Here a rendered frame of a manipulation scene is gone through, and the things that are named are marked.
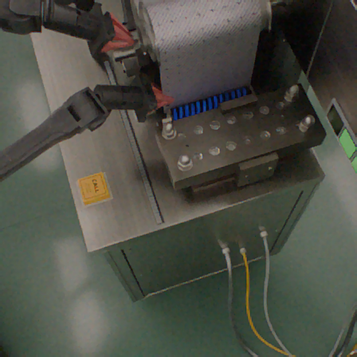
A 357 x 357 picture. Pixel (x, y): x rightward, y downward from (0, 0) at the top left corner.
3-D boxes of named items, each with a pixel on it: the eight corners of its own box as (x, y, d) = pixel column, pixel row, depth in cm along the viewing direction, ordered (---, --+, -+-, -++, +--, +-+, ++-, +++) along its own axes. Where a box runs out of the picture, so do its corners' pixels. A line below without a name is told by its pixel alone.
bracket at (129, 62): (129, 106, 145) (114, 37, 117) (151, 100, 146) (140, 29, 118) (134, 120, 143) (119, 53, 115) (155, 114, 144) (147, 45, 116)
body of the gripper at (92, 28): (99, 59, 108) (67, 50, 103) (89, 24, 113) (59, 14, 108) (114, 38, 104) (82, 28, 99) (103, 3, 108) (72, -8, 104)
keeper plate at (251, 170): (234, 181, 133) (237, 163, 123) (269, 170, 134) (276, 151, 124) (237, 189, 132) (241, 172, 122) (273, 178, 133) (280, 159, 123)
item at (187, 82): (163, 111, 131) (159, 69, 114) (249, 86, 133) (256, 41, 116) (164, 113, 130) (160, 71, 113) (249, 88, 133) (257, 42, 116)
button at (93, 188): (78, 182, 136) (76, 178, 134) (103, 174, 136) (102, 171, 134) (84, 205, 133) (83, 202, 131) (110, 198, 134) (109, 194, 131)
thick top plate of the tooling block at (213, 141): (155, 138, 133) (154, 126, 127) (296, 95, 136) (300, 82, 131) (174, 191, 126) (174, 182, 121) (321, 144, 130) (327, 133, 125)
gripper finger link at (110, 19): (128, 64, 114) (92, 54, 108) (121, 41, 117) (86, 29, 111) (145, 44, 109) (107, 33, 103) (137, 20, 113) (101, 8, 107)
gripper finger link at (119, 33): (127, 60, 114) (91, 50, 108) (120, 37, 117) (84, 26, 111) (143, 40, 110) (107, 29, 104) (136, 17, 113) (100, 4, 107)
